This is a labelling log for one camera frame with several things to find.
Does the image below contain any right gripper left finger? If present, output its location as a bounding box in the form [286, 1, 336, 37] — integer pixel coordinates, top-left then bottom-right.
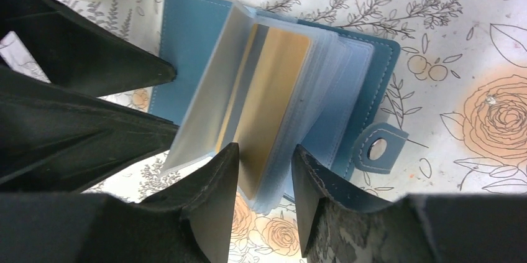
[140, 142, 240, 262]

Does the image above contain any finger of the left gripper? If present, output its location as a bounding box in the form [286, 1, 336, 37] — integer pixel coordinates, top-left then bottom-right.
[1, 67, 178, 192]
[1, 0, 176, 97]

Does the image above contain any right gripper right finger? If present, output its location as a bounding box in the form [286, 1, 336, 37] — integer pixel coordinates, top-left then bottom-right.
[291, 145, 428, 262]

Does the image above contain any blue leather card holder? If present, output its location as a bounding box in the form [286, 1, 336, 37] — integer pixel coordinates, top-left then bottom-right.
[149, 0, 408, 214]

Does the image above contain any tan credit card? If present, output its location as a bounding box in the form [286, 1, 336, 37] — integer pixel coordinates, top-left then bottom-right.
[216, 22, 312, 200]

